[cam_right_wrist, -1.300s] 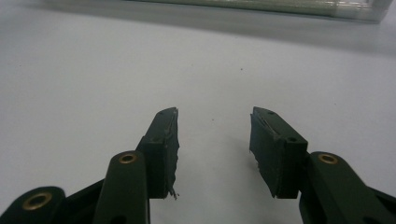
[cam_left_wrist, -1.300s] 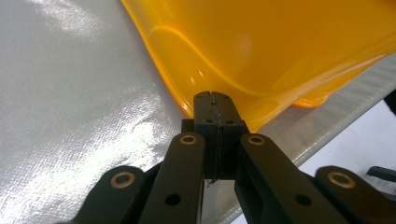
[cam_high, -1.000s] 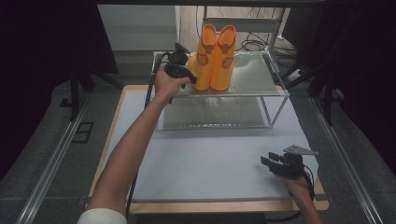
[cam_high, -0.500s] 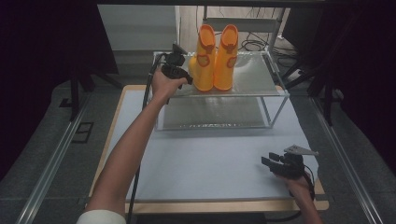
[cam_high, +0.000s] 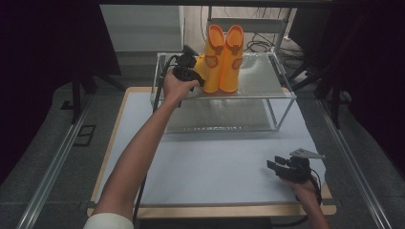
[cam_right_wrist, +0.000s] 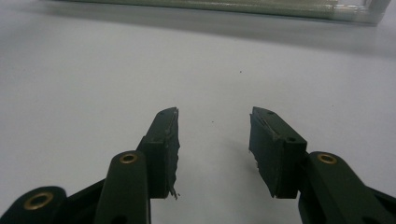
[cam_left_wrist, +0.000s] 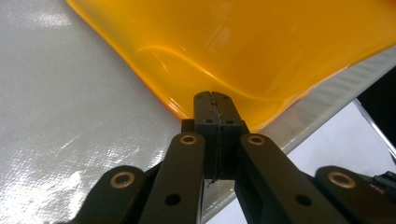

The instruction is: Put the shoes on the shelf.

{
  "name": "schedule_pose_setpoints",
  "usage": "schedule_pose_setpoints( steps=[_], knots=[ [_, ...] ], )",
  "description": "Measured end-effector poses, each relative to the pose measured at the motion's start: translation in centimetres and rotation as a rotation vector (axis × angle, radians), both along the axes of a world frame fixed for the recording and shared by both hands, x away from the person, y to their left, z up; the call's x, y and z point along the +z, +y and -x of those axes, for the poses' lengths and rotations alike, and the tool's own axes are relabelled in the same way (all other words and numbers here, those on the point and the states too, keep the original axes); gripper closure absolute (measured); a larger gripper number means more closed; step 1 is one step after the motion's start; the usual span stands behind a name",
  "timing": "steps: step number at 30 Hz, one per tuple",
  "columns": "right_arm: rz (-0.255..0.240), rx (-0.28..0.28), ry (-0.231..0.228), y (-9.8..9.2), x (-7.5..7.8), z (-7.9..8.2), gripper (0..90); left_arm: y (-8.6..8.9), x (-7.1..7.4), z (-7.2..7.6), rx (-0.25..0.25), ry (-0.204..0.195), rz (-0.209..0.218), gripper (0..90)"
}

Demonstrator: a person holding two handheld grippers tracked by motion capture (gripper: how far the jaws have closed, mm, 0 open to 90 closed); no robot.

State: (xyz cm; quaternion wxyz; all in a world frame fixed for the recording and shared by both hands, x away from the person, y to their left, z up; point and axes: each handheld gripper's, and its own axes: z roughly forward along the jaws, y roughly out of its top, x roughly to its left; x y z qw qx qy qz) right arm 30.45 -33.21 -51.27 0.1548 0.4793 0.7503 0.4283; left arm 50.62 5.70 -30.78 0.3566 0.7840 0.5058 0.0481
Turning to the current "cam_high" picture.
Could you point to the yellow rubber rain boot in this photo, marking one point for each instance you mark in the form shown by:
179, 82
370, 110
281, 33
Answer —
230, 73
211, 79

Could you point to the clear two-tier shoe rack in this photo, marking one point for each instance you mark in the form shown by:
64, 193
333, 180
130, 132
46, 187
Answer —
261, 79

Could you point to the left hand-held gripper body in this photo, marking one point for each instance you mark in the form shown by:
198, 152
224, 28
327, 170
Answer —
184, 65

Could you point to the black stand legs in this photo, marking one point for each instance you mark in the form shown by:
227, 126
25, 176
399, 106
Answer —
76, 95
334, 105

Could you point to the dark curtain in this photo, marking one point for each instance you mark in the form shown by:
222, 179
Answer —
375, 63
31, 63

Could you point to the person's left hand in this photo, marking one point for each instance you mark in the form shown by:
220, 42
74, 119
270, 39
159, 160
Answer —
178, 89

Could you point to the white cabinet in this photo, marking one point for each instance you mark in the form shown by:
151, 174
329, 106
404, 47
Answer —
143, 28

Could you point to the aluminium floor rail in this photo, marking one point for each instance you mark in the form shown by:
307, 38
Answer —
353, 165
54, 168

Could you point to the white shirt sleeve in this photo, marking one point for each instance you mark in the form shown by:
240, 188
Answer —
108, 222

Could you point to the wooden framed white board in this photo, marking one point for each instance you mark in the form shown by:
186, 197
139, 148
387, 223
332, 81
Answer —
207, 168

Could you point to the person's right hand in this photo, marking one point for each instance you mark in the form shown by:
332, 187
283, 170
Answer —
304, 191

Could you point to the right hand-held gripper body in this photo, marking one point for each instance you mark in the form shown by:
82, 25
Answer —
297, 168

